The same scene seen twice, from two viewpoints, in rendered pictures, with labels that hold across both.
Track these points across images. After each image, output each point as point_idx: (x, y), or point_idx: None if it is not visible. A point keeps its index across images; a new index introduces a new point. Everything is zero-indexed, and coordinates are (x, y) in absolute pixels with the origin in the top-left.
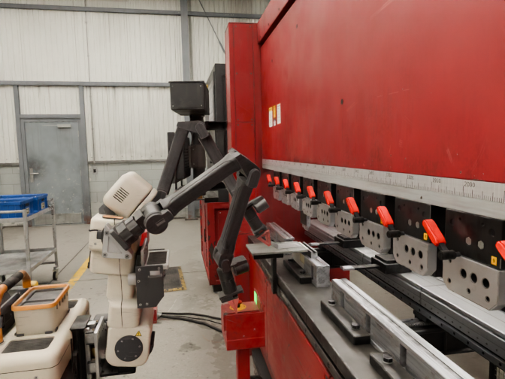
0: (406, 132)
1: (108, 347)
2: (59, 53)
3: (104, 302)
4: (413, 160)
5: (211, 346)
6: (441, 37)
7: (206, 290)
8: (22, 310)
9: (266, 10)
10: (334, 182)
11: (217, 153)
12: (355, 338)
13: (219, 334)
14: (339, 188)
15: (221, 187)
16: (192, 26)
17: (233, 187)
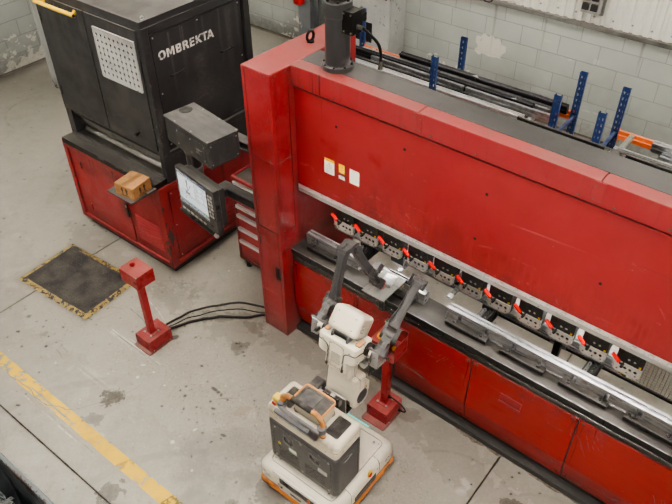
0: (532, 282)
1: (354, 402)
2: None
3: (73, 342)
4: (535, 293)
5: (255, 336)
6: (559, 267)
7: (161, 271)
8: (326, 414)
9: (326, 81)
10: (460, 268)
11: (362, 255)
12: (485, 342)
13: (246, 321)
14: (466, 274)
15: None
16: None
17: (369, 269)
